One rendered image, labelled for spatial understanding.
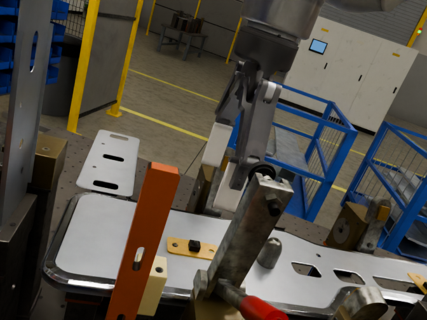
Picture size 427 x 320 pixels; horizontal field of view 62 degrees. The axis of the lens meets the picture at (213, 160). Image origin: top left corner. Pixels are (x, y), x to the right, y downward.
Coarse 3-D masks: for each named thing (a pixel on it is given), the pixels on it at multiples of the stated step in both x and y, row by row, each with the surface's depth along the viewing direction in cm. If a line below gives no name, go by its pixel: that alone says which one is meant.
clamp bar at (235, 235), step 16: (256, 176) 33; (272, 176) 36; (256, 192) 32; (272, 192) 32; (288, 192) 33; (240, 208) 35; (256, 208) 33; (272, 208) 31; (240, 224) 34; (256, 224) 34; (272, 224) 35; (224, 240) 37; (240, 240) 35; (256, 240) 36; (224, 256) 36; (240, 256) 37; (256, 256) 37; (208, 272) 40; (224, 272) 38; (240, 272) 38; (208, 288) 39
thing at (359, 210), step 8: (344, 208) 82; (352, 208) 80; (360, 208) 82; (344, 216) 82; (352, 216) 79; (360, 216) 78; (336, 224) 84; (344, 224) 81; (352, 224) 78; (360, 224) 76; (336, 232) 83; (344, 232) 80; (352, 232) 78; (360, 232) 76; (328, 240) 85; (336, 240) 82; (344, 240) 80; (352, 240) 77; (344, 248) 79; (352, 248) 78
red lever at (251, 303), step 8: (224, 280) 40; (216, 288) 39; (224, 288) 37; (232, 288) 36; (224, 296) 36; (232, 296) 34; (240, 296) 33; (248, 296) 32; (232, 304) 34; (240, 304) 31; (248, 304) 30; (256, 304) 29; (264, 304) 29; (240, 312) 31; (248, 312) 29; (256, 312) 28; (264, 312) 27; (272, 312) 27; (280, 312) 27
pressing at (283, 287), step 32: (64, 224) 52; (96, 224) 54; (128, 224) 56; (192, 224) 62; (224, 224) 65; (64, 256) 46; (96, 256) 48; (160, 256) 52; (288, 256) 63; (320, 256) 66; (352, 256) 70; (64, 288) 42; (96, 288) 43; (192, 288) 48; (256, 288) 52; (288, 288) 54; (320, 288) 57; (352, 288) 59
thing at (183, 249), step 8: (168, 240) 55; (176, 240) 56; (184, 240) 57; (192, 240) 56; (168, 248) 53; (176, 248) 54; (184, 248) 55; (192, 248) 54; (200, 248) 55; (208, 248) 57; (216, 248) 57; (192, 256) 54; (200, 256) 54; (208, 256) 55
